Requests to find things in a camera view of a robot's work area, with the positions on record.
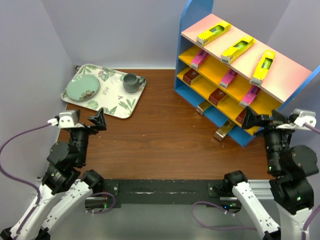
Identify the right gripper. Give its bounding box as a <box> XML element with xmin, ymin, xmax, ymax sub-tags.
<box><xmin>241</xmin><ymin>104</ymin><xmax>297</xmax><ymax>171</ymax></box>

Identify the red 3D toothpaste box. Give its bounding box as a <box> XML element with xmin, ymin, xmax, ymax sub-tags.
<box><xmin>208</xmin><ymin>88</ymin><xmax>227</xmax><ymax>106</ymax></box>
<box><xmin>235</xmin><ymin>108</ymin><xmax>246</xmax><ymax>125</ymax></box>

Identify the teal green tea toothpaste box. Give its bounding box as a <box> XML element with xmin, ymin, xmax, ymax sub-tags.
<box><xmin>213</xmin><ymin>120</ymin><xmax>236</xmax><ymax>141</ymax></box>

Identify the small pink toothpaste box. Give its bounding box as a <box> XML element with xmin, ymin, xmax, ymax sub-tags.
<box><xmin>219</xmin><ymin>69</ymin><xmax>238</xmax><ymax>89</ymax></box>

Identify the yellow toothpaste box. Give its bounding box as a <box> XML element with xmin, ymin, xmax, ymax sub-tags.
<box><xmin>249</xmin><ymin>50</ymin><xmax>276</xmax><ymax>87</ymax></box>
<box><xmin>220</xmin><ymin>35</ymin><xmax>256</xmax><ymax>65</ymax></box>
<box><xmin>196</xmin><ymin>20</ymin><xmax>232</xmax><ymax>47</ymax></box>

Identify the dark red toothpaste box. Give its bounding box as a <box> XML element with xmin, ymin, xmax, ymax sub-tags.
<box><xmin>182</xmin><ymin>69</ymin><xmax>201</xmax><ymax>85</ymax></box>

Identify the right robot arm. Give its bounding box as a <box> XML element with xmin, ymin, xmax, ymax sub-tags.
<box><xmin>222</xmin><ymin>106</ymin><xmax>320</xmax><ymax>240</ymax></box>

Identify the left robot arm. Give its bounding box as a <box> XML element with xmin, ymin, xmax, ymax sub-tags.
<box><xmin>0</xmin><ymin>108</ymin><xmax>107</xmax><ymax>240</ymax></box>

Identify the blue shelf with coloured boards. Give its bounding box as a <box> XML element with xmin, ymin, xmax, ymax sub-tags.
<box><xmin>173</xmin><ymin>0</ymin><xmax>320</xmax><ymax>148</ymax></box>

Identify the mint green ceramic plate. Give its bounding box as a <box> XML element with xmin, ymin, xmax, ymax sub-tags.
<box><xmin>66</xmin><ymin>74</ymin><xmax>100</xmax><ymax>102</ymax></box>

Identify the grey ceramic mug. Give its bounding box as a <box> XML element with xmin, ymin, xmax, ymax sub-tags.
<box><xmin>122</xmin><ymin>73</ymin><xmax>146</xmax><ymax>93</ymax></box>

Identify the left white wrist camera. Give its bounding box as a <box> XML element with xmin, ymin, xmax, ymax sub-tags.
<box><xmin>47</xmin><ymin>110</ymin><xmax>81</xmax><ymax>129</ymax></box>

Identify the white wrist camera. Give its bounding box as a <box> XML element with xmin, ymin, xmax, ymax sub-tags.
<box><xmin>47</xmin><ymin>110</ymin><xmax>81</xmax><ymax>129</ymax></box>
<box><xmin>289</xmin><ymin>108</ymin><xmax>317</xmax><ymax>132</ymax></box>

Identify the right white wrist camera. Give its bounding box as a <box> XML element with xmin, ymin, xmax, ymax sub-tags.
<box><xmin>289</xmin><ymin>108</ymin><xmax>317</xmax><ymax>132</ymax></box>

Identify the black mounting base plate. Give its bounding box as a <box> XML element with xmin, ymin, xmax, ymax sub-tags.
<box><xmin>104</xmin><ymin>179</ymin><xmax>241</xmax><ymax>210</ymax></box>

